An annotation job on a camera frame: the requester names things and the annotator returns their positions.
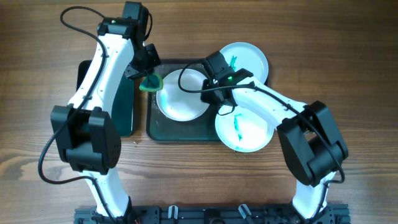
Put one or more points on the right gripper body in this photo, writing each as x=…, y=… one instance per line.
x=212, y=95

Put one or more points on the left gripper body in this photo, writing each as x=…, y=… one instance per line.
x=137, y=70

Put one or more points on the green yellow sponge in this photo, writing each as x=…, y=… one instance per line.
x=152, y=83

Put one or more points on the white plate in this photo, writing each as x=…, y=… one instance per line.
x=177, y=104
x=245, y=55
x=242, y=130

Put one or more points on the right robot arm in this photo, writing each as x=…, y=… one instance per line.
x=311, y=142

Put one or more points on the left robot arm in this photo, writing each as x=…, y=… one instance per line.
x=83, y=130

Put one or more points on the small black water tray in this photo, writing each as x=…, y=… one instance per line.
x=124, y=109

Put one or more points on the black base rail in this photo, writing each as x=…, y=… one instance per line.
x=274, y=213

